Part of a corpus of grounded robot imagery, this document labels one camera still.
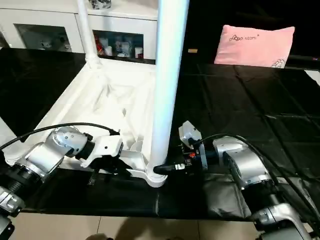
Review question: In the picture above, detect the white plastic table top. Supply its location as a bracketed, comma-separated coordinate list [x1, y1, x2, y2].
[2, 56, 169, 189]

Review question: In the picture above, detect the white plastic table leg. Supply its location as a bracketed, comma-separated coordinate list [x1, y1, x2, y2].
[0, 116, 16, 141]
[76, 0, 102, 71]
[149, 0, 191, 173]

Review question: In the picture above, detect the black work mat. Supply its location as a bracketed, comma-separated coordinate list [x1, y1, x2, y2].
[0, 47, 320, 222]

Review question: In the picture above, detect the pink pillow with print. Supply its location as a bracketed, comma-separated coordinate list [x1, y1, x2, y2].
[213, 24, 296, 69]

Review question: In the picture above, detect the black low cabinet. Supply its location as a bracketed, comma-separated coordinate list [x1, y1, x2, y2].
[287, 54, 320, 70]

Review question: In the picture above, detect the white flat board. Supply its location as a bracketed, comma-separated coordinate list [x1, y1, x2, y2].
[304, 69, 320, 87]

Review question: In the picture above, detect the white cabinet with glass doors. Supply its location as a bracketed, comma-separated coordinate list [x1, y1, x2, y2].
[0, 0, 159, 61]

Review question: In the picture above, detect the dark bundle of small items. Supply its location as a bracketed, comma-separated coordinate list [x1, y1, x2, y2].
[89, 0, 113, 10]

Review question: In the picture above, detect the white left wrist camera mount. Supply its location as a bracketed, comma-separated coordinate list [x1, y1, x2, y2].
[79, 133, 124, 168]

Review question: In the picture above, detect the black left wrist camera cable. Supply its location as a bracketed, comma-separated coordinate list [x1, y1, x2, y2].
[0, 122, 121, 151]

